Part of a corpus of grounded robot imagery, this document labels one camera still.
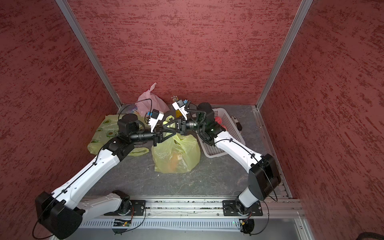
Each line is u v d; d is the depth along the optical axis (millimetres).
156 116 588
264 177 421
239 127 1003
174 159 754
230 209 738
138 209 741
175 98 1012
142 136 591
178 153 757
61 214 366
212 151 947
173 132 642
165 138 639
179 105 601
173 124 643
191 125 609
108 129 997
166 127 631
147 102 1065
